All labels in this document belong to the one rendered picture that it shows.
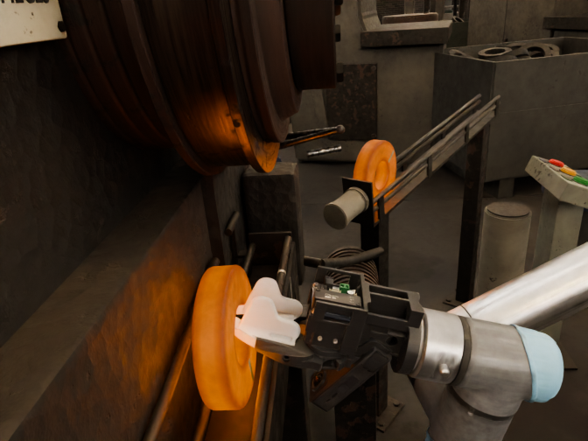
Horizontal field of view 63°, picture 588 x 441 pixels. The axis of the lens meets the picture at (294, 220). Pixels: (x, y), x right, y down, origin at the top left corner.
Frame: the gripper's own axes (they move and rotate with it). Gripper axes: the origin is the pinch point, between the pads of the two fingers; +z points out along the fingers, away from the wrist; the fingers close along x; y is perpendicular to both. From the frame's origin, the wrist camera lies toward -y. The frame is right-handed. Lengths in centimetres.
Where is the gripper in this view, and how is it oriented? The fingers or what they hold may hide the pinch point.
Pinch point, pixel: (227, 321)
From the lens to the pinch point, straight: 54.6
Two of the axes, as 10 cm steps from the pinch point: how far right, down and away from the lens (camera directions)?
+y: 1.8, -8.9, -4.3
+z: -9.8, -1.9, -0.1
